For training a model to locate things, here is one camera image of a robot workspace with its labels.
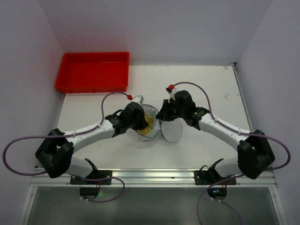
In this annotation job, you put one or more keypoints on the aluminium table edge profile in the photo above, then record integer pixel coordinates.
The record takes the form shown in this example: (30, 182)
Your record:
(234, 67)

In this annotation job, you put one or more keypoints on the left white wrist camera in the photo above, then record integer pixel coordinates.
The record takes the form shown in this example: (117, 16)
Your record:
(137, 99)

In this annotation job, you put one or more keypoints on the black base bracket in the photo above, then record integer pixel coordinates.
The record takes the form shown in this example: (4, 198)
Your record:
(90, 179)
(208, 176)

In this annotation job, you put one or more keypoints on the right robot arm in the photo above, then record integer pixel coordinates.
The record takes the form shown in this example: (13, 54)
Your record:
(254, 154)

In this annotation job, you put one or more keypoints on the yellow bra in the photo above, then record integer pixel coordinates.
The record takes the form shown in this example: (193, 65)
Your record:
(150, 124)

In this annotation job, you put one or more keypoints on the aluminium mounting rail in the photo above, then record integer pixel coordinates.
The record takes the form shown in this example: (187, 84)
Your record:
(162, 178)

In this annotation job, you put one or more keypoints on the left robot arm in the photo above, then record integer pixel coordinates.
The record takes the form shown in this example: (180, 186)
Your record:
(55, 154)

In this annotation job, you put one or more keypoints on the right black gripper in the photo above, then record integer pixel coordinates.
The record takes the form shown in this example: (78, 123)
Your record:
(165, 110)

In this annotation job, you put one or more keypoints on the white mesh laundry bag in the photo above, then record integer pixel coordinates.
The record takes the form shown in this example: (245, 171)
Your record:
(171, 131)

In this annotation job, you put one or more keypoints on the red plastic tray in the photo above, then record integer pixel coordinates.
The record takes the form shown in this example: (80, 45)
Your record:
(93, 72)

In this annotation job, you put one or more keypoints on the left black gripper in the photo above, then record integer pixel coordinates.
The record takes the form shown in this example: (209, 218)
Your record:
(141, 120)

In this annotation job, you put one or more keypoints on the right black base bracket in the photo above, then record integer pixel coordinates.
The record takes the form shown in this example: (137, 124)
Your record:
(208, 176)

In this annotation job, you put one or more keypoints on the left black base bracket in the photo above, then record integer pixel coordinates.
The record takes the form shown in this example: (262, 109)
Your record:
(90, 179)

